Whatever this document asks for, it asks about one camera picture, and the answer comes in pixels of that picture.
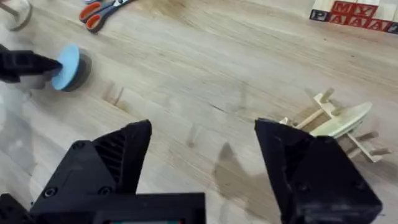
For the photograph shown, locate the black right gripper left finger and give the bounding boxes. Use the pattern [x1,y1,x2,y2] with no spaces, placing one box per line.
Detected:
[29,119,153,215]

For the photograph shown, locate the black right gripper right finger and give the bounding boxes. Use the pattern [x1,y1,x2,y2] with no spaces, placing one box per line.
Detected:
[254,118,384,224]

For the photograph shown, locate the red and white toy blocks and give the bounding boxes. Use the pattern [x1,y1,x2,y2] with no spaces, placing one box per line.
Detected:
[308,0,398,35]

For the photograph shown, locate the small blue plate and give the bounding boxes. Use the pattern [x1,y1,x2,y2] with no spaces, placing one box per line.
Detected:
[50,44,93,93]

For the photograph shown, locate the pale cream plate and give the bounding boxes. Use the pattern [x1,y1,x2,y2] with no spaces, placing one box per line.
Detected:
[309,101,374,139]

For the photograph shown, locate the orange and grey scissors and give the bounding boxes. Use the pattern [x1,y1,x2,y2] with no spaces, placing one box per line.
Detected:
[78,0,135,34]

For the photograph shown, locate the small wooden peg rack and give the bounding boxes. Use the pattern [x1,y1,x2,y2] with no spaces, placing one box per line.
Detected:
[279,87,393,164]

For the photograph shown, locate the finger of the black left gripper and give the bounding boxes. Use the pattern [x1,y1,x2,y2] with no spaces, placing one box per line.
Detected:
[0,44,63,84]

